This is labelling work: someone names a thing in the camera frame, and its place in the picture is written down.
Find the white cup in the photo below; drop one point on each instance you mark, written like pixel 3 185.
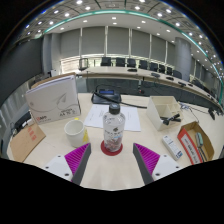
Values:
pixel 74 133

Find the black flat device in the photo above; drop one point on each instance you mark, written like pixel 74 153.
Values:
pixel 22 121

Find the white printed paper sheet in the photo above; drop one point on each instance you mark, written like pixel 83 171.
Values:
pixel 96 116

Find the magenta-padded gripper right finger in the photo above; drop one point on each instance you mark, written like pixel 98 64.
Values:
pixel 147 157

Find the small white remote control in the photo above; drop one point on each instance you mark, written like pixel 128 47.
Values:
pixel 172 147

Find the clear plastic drink bottle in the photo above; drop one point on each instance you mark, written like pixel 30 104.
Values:
pixel 114 131

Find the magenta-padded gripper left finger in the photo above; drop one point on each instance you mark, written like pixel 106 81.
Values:
pixel 77 157

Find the black marker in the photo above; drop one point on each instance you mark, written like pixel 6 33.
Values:
pixel 170 119

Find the long curved conference desk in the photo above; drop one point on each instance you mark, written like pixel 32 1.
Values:
pixel 116 71

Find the group of ceiling lights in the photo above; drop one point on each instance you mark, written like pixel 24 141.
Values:
pixel 87 8

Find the white paper ream box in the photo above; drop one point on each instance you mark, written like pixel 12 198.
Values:
pixel 51 101

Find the row of black office chairs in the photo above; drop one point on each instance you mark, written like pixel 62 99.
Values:
pixel 133 62

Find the brown paper envelope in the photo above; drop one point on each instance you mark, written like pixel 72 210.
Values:
pixel 25 143

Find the white desk organizer box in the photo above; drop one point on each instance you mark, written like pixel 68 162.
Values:
pixel 158 110

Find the flat round red coaster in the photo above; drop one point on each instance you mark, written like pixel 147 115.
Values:
pixel 111 153

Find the black desk telephone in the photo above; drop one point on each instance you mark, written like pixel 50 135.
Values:
pixel 106 96

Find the brown cardboard box red label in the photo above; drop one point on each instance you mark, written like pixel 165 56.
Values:
pixel 191 146

